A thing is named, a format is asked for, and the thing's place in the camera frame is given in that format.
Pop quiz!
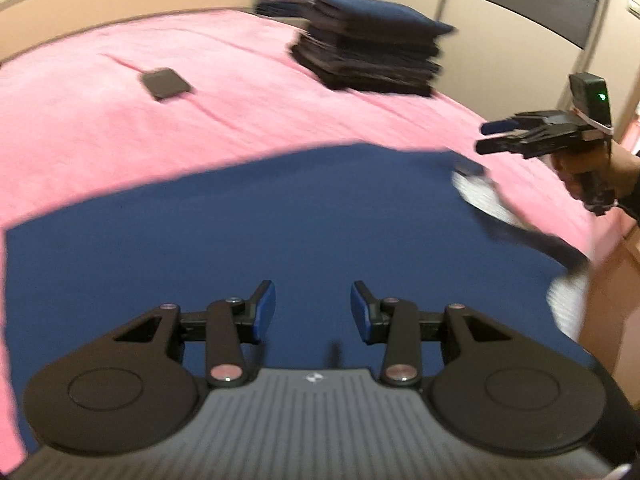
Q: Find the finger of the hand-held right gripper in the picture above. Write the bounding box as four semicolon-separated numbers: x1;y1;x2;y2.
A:
475;130;557;158
480;112;551;136

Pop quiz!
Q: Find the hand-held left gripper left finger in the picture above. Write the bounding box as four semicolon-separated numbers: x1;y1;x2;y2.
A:
112;280;277;388

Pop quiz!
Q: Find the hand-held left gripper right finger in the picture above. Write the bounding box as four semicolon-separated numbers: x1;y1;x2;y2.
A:
351;281;511;388

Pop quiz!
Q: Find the navy blue polo shirt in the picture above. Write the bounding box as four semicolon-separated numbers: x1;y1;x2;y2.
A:
4;142;613;453

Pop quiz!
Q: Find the stack of folded dark clothes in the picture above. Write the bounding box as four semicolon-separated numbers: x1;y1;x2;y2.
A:
287;0;457;97

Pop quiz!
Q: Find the person's right hand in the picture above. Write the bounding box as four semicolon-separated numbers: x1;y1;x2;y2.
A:
552;147;640;212

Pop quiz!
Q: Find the beige sliding door wardrobe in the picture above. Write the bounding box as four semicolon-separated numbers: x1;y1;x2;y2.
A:
342;0;640;116

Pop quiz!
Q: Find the pink bed blanket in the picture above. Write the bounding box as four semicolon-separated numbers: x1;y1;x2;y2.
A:
0;7;601;461

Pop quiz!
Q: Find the black smartphone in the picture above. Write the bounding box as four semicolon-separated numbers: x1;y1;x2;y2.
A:
139;67;195;102

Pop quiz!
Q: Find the beige bed headboard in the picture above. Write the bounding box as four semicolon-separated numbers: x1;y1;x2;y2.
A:
0;0;261;63

